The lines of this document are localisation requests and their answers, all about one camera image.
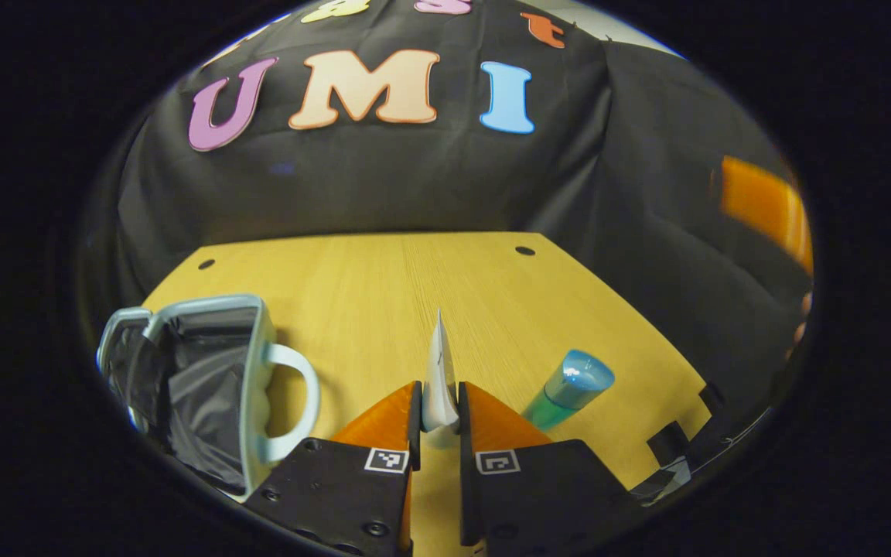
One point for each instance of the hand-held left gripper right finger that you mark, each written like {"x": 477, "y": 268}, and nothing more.
{"x": 538, "y": 495}

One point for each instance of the teal tube with blue cap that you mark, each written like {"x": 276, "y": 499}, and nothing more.
{"x": 569, "y": 387}

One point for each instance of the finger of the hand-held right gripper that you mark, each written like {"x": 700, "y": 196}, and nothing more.
{"x": 766, "y": 205}

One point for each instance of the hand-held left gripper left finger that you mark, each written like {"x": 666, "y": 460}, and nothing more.
{"x": 337, "y": 495}

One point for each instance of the black table clamp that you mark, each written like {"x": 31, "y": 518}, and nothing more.
{"x": 670, "y": 443}
{"x": 711, "y": 398}

